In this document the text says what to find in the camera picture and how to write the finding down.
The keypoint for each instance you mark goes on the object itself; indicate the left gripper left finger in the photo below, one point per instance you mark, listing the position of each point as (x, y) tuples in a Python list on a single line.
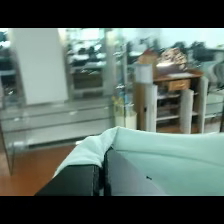
[(75, 181)]

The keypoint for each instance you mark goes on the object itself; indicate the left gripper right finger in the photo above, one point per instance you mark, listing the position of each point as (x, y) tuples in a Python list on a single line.
[(125, 178)]

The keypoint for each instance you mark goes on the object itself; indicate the pale green shirt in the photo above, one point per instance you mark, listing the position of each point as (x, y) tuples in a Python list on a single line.
[(173, 160)]

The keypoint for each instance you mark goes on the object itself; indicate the wooden cabinet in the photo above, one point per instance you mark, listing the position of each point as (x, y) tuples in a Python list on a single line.
[(173, 96)]

